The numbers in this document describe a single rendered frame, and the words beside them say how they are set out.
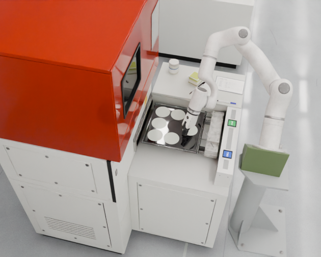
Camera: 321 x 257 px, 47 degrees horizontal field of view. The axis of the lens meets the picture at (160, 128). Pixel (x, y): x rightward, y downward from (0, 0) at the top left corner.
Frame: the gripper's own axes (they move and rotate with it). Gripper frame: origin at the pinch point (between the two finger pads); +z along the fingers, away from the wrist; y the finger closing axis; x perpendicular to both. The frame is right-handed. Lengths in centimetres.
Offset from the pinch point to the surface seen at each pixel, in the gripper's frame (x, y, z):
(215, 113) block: -3.9, 26.2, -10.9
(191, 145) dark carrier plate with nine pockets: -8.8, -2.5, 3.6
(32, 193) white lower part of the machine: 49, -71, 57
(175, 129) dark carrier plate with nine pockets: 7.7, 0.1, 2.3
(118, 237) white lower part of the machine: 2, -33, 78
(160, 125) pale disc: 16.9, -3.8, 4.1
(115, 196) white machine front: 0, -55, 29
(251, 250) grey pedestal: -67, 45, 79
